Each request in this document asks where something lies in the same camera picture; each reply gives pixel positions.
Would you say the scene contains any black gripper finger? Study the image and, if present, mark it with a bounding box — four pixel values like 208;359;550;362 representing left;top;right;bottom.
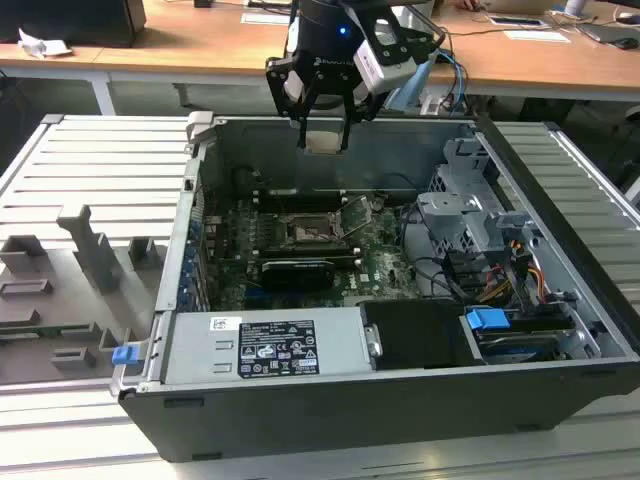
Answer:
264;55;322;150
339;73;384;152

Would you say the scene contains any silver square CPU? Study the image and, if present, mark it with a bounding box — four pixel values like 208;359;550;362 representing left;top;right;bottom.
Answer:
305;130;346;154

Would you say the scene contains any metal socket cover frame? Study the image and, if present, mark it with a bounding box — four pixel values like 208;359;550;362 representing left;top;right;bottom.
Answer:
333;196;375;239

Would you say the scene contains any CPU socket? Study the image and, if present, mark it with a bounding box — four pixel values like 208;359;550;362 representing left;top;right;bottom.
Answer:
282;213;346;246

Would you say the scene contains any white paper sheet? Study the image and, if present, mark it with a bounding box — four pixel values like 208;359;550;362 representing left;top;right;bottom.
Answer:
502;29;572;44
240;12;301;26

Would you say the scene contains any long wooden desk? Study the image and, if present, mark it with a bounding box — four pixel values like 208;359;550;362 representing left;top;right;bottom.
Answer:
0;0;640;117

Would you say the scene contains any grey case latch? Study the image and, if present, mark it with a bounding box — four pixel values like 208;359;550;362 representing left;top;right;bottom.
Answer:
185;110;217;147

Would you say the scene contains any black RAM slots bank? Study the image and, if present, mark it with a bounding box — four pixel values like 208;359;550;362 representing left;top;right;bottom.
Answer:
254;188;349;214
258;242;362;261

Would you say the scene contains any black round capacitor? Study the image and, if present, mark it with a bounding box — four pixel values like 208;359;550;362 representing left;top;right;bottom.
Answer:
231;167;257;197

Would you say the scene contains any grey metal drive cage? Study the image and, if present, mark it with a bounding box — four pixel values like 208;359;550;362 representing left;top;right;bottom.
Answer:
414;137;542;257

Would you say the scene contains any green motherboard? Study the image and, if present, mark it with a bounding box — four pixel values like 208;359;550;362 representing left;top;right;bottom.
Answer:
202;192;426;311

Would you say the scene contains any black graphics card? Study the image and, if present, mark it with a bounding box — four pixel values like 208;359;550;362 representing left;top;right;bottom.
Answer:
259;257;335;292

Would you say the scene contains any white framed tablet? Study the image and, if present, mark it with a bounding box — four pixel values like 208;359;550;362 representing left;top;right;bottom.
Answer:
487;14;547;29

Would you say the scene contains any black plastic shroud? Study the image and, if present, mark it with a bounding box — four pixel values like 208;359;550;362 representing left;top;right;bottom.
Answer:
358;299;484;372

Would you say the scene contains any crumpled white paper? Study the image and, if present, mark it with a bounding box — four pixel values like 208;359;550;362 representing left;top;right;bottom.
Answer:
17;27;74;59

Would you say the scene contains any dark grey laptop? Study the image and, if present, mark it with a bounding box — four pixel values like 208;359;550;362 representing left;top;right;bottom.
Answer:
578;23;640;44

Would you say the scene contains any grey power supply unit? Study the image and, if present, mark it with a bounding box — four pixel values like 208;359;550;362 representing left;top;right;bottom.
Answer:
160;306;377;386

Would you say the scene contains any hard disk in blue carrier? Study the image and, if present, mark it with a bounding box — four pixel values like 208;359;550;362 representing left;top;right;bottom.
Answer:
459;307;577;365

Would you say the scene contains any black open PC case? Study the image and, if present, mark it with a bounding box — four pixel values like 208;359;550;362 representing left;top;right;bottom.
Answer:
117;110;640;464

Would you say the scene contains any grey parts rack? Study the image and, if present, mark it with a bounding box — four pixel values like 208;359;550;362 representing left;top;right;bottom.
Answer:
0;203;172;386

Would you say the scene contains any green circuit board strip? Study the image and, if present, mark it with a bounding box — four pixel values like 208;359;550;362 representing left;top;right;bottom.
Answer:
0;324;92;339

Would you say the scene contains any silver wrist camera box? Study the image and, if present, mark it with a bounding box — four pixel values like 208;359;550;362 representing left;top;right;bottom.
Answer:
352;17;436;95

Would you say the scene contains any blue cable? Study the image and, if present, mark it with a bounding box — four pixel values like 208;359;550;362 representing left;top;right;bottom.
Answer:
435;45;470;99

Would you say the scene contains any orange yellow wire bundle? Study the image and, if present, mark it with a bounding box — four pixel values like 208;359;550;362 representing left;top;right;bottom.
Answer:
477;238;545;307

